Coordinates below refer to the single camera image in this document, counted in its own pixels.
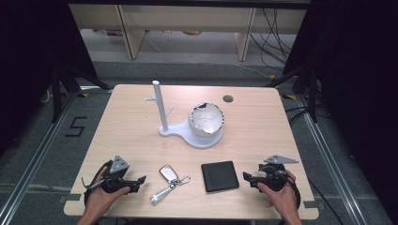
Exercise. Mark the black leather wallet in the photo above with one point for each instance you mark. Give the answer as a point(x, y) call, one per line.
point(220, 176)

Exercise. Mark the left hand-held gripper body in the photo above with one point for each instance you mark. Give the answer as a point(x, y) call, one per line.
point(118, 165)

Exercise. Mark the person's right hand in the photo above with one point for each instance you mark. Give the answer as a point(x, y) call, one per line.
point(281, 198)

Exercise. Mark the black curtain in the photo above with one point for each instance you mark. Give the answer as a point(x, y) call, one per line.
point(359, 78)
point(28, 68)

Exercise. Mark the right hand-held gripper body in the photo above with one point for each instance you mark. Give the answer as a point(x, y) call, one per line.
point(272, 175)

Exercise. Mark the person's left hand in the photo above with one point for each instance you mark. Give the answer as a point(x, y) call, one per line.
point(101, 197)

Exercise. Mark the aluminium floor rail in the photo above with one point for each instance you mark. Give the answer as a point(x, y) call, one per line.
point(34, 162)
point(331, 162)

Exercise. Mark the white tree-shaped key stand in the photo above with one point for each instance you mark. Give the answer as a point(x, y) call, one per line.
point(162, 109)

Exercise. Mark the black metal stand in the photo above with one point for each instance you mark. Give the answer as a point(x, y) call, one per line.
point(57, 93)
point(312, 93)

